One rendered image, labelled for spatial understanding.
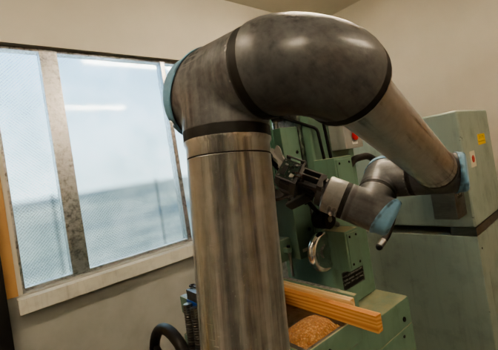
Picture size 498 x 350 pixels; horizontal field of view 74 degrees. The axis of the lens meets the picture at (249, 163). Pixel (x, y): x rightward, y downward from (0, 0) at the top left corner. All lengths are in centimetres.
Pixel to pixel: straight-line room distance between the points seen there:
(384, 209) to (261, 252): 44
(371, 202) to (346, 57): 48
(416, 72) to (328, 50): 294
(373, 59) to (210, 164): 21
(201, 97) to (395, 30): 310
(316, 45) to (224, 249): 24
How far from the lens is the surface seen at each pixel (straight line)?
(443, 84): 321
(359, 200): 79
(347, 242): 105
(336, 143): 115
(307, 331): 87
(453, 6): 329
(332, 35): 37
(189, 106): 42
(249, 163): 39
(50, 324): 218
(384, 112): 46
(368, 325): 89
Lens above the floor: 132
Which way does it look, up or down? level
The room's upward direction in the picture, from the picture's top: 9 degrees counter-clockwise
